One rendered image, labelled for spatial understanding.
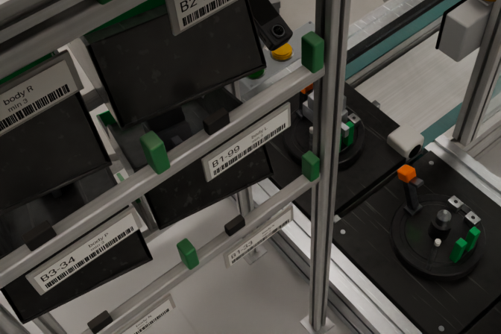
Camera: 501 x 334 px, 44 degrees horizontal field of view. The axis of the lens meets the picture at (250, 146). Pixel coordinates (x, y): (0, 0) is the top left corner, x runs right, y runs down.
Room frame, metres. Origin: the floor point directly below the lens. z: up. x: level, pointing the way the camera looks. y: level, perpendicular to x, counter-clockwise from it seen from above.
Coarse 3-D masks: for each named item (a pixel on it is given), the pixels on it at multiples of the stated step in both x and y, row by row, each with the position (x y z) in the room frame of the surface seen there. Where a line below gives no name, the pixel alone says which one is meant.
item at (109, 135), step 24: (216, 96) 0.48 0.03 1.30; (192, 120) 0.51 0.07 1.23; (120, 144) 0.39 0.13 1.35; (264, 144) 0.38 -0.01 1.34; (192, 168) 0.35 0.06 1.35; (240, 168) 0.36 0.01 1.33; (264, 168) 0.36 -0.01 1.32; (168, 192) 0.33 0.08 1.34; (192, 192) 0.34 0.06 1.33; (216, 192) 0.34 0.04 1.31; (168, 216) 0.32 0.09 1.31
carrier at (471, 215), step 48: (384, 192) 0.53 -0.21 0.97; (432, 192) 0.52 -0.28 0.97; (480, 192) 0.51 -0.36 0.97; (336, 240) 0.45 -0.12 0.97; (384, 240) 0.44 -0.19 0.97; (432, 240) 0.42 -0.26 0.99; (480, 240) 0.41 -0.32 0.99; (384, 288) 0.36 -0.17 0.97; (432, 288) 0.36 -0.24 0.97; (480, 288) 0.35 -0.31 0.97
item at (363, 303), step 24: (432, 144) 0.62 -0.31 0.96; (456, 168) 0.56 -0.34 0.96; (480, 168) 0.56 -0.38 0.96; (264, 192) 0.56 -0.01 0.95; (288, 240) 0.47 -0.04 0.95; (336, 264) 0.42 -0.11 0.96; (336, 288) 0.38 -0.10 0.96; (360, 288) 0.37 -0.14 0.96; (336, 312) 0.37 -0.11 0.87; (360, 312) 0.34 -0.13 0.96; (384, 312) 0.33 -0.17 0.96
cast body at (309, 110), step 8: (312, 96) 0.65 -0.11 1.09; (344, 96) 0.64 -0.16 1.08; (304, 104) 0.66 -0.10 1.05; (312, 104) 0.64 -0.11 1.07; (344, 104) 0.64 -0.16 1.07; (304, 112) 0.66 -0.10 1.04; (312, 112) 0.64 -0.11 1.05; (344, 112) 0.63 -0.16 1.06; (312, 120) 0.64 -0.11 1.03; (344, 120) 0.63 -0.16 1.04; (344, 128) 0.61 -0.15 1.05; (344, 136) 0.60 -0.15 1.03
